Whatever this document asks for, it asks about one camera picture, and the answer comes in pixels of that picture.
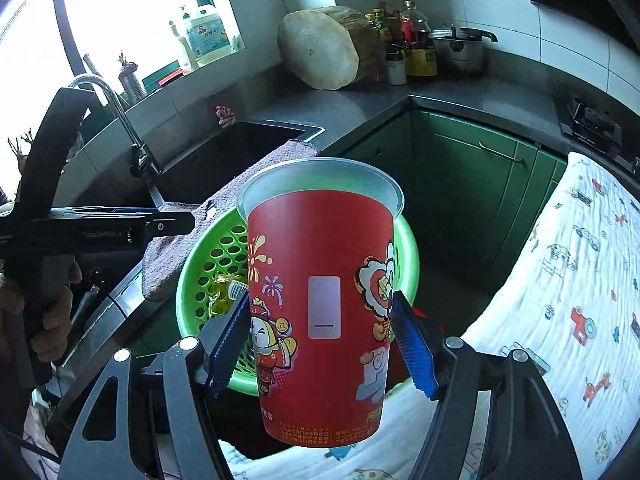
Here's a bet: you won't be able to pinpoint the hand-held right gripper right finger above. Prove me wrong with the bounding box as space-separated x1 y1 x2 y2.
390 290 583 480

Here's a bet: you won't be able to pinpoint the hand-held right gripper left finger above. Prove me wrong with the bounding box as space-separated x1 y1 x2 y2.
59 287 251 480

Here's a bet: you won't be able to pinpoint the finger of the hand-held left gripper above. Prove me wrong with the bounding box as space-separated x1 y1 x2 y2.
50 205 196 239

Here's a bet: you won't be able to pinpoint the yellow snack packet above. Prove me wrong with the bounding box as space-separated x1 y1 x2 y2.
207 272 248 318

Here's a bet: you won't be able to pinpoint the green plastic basket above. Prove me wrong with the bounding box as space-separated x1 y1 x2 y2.
176 205 420 396

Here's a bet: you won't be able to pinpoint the red cartoon paper cup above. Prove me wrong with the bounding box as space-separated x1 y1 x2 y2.
236 157 405 448

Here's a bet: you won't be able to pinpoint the person's left hand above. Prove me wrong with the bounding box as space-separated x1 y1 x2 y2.
29 261 83 367

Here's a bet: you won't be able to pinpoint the grey cloth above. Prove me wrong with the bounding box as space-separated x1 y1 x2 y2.
141 141 321 301

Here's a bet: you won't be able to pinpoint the dark kitchen sink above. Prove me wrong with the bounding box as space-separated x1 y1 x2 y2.
145 119 326 211

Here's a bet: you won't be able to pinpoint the steel faucet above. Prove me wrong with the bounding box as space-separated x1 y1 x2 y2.
67 74 161 178

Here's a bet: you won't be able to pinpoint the metal utensil cup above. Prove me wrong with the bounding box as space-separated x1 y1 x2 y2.
118 52 148 103

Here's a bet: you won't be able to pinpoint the printed white tablecloth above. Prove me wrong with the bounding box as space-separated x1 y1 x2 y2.
217 150 640 480

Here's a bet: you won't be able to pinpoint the green kitchen cabinets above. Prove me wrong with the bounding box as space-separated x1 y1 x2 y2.
330 107 568 306

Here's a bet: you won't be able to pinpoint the slim white bottle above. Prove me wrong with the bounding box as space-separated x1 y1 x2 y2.
169 20 193 73

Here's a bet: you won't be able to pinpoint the white detergent jug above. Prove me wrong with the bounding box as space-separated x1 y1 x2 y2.
182 4 232 67

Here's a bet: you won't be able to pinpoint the kitchen window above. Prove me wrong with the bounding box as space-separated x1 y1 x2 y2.
0 0 241 91

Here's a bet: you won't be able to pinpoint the round wooden chopping block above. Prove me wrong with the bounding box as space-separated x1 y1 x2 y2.
277 6 387 92

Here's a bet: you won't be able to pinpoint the small white seasoning jar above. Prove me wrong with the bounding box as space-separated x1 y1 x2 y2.
385 52 408 86

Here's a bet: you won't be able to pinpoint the black gas stove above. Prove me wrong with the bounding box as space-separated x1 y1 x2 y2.
560 97 640 176

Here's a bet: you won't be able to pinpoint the large oil bottle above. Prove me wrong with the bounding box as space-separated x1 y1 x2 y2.
399 0 439 79

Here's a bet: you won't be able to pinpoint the steel pressure cooker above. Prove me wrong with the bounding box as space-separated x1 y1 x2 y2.
431 24 499 77

